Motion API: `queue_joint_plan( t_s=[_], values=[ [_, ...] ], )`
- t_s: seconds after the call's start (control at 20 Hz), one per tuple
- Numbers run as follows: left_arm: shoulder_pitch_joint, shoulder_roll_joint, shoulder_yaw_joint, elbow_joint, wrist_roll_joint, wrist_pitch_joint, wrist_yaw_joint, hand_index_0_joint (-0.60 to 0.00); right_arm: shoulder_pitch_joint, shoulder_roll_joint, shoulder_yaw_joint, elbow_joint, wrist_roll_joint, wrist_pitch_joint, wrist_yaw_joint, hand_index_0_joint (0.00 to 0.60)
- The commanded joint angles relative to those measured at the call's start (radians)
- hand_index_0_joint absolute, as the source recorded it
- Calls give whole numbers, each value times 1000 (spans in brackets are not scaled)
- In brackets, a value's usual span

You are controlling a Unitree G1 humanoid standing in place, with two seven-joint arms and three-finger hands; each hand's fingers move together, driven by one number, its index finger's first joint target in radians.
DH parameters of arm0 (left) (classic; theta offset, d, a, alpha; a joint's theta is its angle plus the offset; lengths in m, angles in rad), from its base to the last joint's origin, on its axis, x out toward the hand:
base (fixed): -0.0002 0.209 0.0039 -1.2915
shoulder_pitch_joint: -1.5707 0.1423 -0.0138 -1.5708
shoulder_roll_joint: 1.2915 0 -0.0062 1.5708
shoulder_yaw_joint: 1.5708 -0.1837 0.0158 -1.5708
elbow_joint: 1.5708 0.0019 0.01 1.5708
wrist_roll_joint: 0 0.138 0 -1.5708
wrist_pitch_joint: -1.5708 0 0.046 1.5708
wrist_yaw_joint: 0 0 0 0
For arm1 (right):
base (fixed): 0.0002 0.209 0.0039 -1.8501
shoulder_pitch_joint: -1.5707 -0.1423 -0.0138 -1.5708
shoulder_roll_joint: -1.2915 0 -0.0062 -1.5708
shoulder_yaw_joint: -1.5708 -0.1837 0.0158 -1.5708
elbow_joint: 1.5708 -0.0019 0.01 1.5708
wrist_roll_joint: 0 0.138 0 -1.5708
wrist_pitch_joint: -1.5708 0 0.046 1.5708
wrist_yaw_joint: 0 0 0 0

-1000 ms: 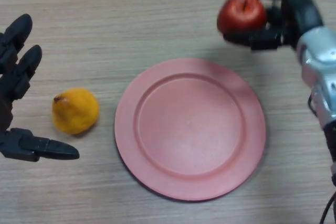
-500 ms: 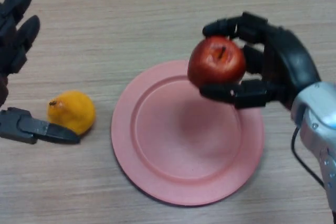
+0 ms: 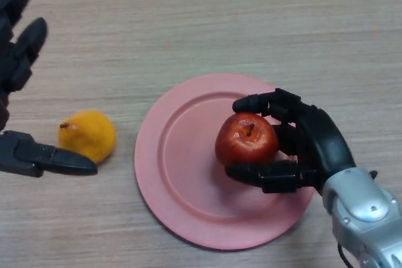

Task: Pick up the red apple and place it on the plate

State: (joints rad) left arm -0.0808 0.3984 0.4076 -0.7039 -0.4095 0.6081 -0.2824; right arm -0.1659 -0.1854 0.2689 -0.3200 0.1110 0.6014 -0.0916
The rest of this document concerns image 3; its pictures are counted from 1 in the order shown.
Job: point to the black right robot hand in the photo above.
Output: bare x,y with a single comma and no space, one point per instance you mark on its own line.
323,142

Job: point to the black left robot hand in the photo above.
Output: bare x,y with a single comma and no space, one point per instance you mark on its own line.
15,51

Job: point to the red apple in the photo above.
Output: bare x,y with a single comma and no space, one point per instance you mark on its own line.
246,141

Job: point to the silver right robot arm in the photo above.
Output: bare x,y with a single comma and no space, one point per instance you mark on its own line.
364,217

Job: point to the pink round plate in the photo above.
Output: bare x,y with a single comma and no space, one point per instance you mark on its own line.
188,170

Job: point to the yellow pear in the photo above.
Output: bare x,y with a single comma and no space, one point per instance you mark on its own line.
89,133

